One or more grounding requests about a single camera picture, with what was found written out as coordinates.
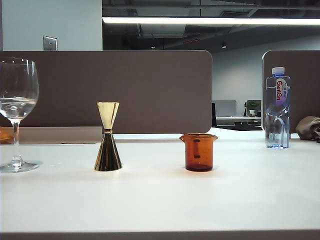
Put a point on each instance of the small amber glass measuring cup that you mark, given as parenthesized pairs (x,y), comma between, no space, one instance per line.
(200,155)

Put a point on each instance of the gold metal jigger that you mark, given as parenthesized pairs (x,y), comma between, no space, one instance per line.
(108,155)

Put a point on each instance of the clear plastic water bottle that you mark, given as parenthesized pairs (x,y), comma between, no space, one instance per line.
(277,125)

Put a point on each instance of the clear wine glass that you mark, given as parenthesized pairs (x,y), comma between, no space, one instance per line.
(15,140)

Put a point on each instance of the brown desk partition panel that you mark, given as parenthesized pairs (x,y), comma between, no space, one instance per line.
(150,100)
(305,87)

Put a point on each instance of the black office chair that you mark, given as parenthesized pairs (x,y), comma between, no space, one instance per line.
(214,115)

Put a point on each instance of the pale background desk divider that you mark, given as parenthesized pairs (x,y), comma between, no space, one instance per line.
(225,107)

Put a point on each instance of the white background desk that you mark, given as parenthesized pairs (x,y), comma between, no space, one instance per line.
(237,120)

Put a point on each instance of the potted green plant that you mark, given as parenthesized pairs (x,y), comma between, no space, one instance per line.
(252,106)

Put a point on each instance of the long ceiling light strip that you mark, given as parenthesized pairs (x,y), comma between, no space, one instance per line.
(225,20)

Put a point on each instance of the crumpled brown cloth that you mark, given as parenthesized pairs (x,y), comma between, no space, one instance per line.
(307,127)

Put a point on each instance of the metal wall outlet plate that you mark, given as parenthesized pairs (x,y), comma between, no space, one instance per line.
(50,43)

